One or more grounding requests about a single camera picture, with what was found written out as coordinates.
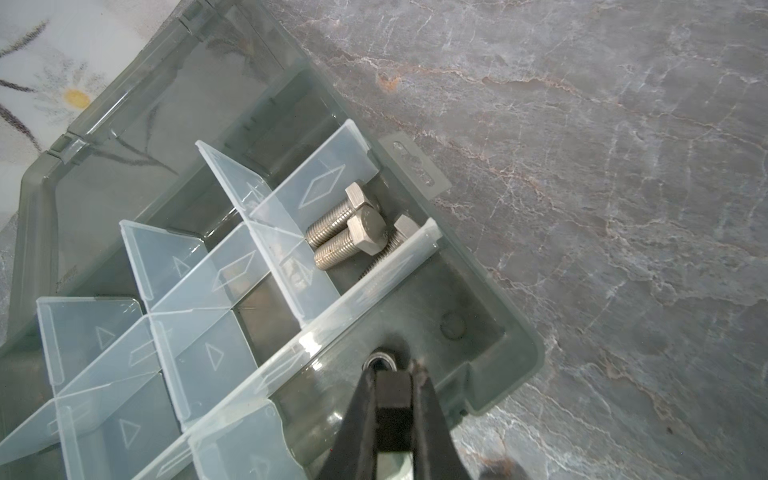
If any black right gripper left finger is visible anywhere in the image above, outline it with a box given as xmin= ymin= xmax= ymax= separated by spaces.
xmin=317 ymin=367 xmax=377 ymax=479

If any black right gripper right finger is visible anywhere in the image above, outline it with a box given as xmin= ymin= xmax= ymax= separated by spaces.
xmin=409 ymin=360 xmax=470 ymax=479

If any silver nut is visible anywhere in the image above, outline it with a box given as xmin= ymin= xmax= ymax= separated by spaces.
xmin=362 ymin=350 xmax=398 ymax=372

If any green compartment organizer box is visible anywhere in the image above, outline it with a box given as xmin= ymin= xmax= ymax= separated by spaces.
xmin=1 ymin=1 xmax=543 ymax=479

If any silver hex bolt in box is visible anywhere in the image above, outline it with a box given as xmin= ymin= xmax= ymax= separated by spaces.
xmin=305 ymin=181 xmax=381 ymax=250

